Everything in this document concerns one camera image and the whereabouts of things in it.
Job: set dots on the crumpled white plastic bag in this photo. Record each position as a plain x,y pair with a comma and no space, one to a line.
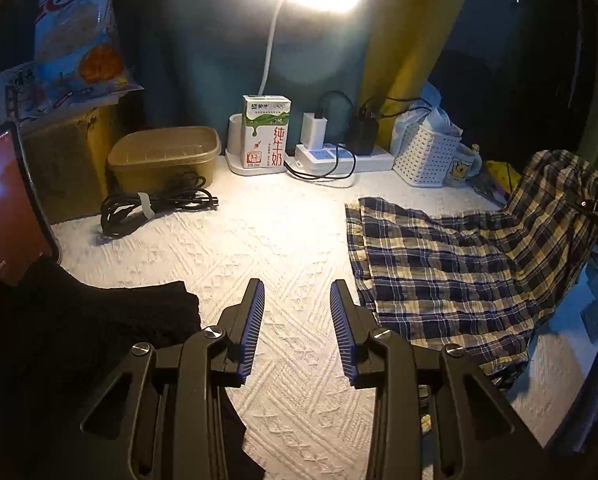
434,110

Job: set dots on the yellow curtain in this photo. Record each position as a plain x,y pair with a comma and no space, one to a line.
409,35

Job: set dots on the black cloth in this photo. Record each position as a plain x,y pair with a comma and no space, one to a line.
79,320

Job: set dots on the blue snack bag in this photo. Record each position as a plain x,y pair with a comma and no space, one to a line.
79,35

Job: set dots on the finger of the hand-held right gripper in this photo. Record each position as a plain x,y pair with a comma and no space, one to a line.
583,205

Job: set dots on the flat printed packet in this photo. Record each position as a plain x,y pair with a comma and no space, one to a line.
9,95

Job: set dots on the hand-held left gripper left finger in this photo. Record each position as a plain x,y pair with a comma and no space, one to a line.
251,330

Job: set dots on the white charger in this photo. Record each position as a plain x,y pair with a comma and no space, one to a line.
313,130

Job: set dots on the cardboard box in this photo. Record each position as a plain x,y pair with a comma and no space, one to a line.
64,170

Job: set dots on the brown plastic bowl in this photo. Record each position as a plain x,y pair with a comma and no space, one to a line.
164,160

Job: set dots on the white textured table cover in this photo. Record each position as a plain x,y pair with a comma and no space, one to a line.
279,240

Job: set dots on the yellow plastic bag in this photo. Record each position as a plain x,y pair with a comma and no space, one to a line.
499,175

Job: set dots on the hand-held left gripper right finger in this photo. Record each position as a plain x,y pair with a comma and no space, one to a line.
343,335

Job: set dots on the white mug with bear print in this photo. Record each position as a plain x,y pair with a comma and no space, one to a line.
461,167

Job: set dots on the white perforated basket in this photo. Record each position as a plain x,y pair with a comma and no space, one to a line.
424,160

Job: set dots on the black charger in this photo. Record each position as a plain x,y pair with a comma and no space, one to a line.
363,132

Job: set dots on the green white milk carton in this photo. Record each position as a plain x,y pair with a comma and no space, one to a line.
266,130

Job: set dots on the tablet with red screen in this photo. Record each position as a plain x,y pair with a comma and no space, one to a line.
9,210

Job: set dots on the plaid pants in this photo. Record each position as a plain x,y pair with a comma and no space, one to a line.
454,270

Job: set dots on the white power strip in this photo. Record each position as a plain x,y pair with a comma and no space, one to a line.
324,158

